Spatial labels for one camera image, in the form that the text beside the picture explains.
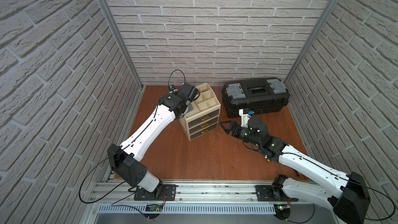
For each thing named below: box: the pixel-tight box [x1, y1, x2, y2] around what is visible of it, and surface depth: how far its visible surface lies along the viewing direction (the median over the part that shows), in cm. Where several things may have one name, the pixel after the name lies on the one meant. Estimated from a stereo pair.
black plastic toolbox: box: [221, 77, 291, 119], surface depth 96 cm
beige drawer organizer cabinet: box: [179, 82, 222, 142], surface depth 81 cm
